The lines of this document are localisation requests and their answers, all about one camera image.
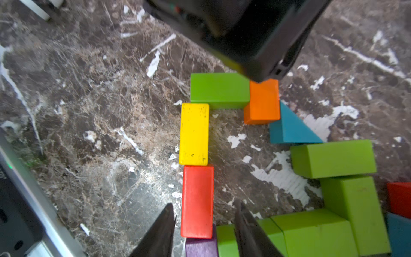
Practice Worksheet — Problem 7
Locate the red block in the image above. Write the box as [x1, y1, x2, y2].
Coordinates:
[180, 166, 215, 239]
[387, 182, 411, 219]

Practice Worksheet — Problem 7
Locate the orange block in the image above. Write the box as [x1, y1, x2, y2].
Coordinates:
[244, 79, 280, 125]

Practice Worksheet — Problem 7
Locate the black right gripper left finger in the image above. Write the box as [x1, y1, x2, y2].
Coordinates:
[129, 203, 176, 257]

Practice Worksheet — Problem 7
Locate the teal triangle block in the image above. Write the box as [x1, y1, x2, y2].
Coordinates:
[269, 102, 323, 144]

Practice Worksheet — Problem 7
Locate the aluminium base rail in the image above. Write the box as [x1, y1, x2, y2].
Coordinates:
[1, 136, 86, 257]

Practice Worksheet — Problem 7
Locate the light blue block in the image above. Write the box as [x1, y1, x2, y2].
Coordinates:
[387, 213, 411, 257]

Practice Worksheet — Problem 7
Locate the yellow block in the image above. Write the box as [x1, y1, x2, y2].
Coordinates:
[179, 103, 210, 166]

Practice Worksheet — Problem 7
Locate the green block bottom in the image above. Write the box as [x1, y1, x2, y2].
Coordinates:
[271, 209, 359, 257]

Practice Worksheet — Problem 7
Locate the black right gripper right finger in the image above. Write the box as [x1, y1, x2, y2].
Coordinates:
[233, 200, 283, 257]

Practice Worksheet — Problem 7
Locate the green block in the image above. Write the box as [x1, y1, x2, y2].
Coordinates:
[190, 73, 250, 109]
[271, 209, 359, 257]
[216, 218, 288, 257]
[290, 140, 377, 179]
[320, 175, 391, 256]

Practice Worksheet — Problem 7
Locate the purple cube block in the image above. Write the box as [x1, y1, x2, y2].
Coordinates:
[185, 224, 219, 257]

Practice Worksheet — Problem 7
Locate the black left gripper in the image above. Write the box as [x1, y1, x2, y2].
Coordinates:
[143, 0, 330, 82]

